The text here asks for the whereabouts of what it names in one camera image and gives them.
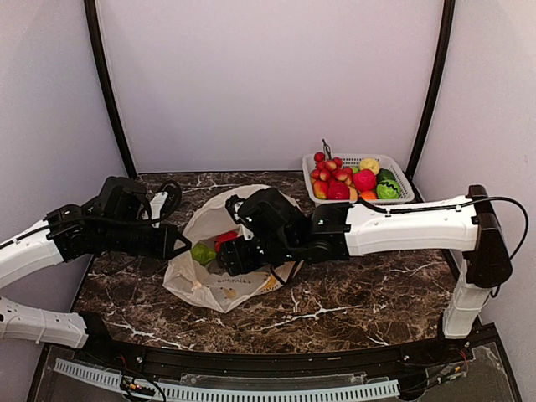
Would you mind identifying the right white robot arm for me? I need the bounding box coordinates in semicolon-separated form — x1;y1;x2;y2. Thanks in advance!
217;185;515;363

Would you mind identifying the left black frame post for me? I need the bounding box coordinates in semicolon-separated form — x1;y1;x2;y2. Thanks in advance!
84;0;137;178

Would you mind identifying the red cherry bunch toy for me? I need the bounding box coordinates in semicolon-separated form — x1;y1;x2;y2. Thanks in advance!
308;139;353;186

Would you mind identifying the black frame post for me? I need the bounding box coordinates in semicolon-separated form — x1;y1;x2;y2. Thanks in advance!
84;0;137;178
405;0;456;182

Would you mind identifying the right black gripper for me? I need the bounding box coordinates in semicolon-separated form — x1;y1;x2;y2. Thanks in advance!
216;234;299;275

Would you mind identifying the white plastic basket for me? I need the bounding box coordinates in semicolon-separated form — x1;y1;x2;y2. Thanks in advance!
302;152;415;206

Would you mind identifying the right black frame post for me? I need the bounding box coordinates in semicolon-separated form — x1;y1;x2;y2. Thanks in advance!
405;0;456;182

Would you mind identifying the orange toy fruit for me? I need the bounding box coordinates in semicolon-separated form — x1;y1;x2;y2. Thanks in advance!
359;190;378;201

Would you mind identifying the red toy apple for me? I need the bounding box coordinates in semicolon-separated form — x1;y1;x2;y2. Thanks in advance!
327;181;350;201
214;230;238;253

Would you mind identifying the red yellow toy mango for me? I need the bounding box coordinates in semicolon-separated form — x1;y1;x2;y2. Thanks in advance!
312;180;329;200

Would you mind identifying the white slotted cable duct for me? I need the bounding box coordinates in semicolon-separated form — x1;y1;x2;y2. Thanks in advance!
54;358;400;402

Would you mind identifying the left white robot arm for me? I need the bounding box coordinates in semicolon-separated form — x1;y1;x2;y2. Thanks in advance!
1;177;192;365

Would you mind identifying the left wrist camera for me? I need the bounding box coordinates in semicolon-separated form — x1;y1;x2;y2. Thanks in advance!
141;180;183;220

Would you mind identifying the yellow toy fruit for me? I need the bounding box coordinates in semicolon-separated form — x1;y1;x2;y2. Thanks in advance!
359;158;381;175

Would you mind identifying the black front rail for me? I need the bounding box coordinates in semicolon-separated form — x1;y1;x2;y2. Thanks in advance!
75;324;513;383

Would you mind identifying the green toy pear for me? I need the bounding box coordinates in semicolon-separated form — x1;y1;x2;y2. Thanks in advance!
190;243;217;266

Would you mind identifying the green watermelon toy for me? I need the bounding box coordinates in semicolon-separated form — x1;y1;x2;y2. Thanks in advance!
376;168;402;199

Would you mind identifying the banana print plastic bag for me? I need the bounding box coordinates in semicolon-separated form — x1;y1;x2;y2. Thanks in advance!
163;184;302;313

